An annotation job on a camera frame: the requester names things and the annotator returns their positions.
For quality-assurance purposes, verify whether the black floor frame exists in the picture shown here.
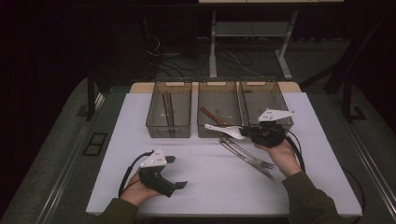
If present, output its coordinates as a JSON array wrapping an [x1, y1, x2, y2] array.
[[81, 132, 108, 157]]

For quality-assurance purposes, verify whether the tangle of floor cables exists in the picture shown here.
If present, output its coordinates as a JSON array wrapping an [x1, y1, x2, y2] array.
[[144, 34, 265, 78]]

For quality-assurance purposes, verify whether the person's right hand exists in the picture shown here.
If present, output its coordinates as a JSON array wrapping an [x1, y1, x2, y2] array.
[[253, 138, 304, 178]]

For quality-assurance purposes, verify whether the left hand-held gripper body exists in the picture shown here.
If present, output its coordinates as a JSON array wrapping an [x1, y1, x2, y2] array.
[[137, 147, 177, 199]]

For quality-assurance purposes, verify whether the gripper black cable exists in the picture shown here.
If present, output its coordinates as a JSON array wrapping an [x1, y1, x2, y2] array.
[[118, 150, 155, 199], [284, 129, 368, 223]]

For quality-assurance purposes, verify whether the brown chopstick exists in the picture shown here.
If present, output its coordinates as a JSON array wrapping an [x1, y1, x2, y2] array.
[[167, 91, 176, 127]]

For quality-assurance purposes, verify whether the brown wooden spoon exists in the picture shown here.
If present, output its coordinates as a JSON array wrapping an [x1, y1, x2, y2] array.
[[200, 106, 232, 128]]

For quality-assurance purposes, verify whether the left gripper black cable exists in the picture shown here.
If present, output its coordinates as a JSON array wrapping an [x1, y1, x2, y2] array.
[[118, 150, 155, 199]]

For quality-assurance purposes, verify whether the person's left hand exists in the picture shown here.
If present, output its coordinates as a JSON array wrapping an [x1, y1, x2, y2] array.
[[120, 173, 162, 207]]

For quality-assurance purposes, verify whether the metal floor rail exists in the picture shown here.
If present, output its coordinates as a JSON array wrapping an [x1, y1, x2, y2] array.
[[34, 92, 106, 224], [342, 118, 396, 216]]

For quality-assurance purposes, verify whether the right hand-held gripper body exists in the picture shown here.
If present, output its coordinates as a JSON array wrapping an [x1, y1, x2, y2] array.
[[248, 107, 296, 148]]

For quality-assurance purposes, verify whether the white ceramic spoon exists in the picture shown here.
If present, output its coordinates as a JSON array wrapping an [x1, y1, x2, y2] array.
[[204, 122, 247, 141]]

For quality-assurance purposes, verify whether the silver metal fork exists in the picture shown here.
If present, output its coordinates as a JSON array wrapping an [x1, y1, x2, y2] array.
[[218, 138, 276, 182]]

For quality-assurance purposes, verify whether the translucent grey plastic bin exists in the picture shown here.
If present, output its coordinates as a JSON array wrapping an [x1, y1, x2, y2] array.
[[238, 77, 294, 138], [196, 77, 244, 139], [145, 77, 193, 139]]

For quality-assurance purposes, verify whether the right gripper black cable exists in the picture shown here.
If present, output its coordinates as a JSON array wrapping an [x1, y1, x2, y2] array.
[[284, 129, 368, 223]]

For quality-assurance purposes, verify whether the black chopstick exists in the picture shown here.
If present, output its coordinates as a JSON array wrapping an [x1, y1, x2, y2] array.
[[162, 91, 172, 127]]

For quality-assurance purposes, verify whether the white metal desk frame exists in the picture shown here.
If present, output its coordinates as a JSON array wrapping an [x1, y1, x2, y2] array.
[[198, 0, 345, 80]]

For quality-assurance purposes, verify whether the black metal stand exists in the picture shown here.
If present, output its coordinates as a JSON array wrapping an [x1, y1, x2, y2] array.
[[342, 74, 368, 124], [76, 66, 113, 122]]

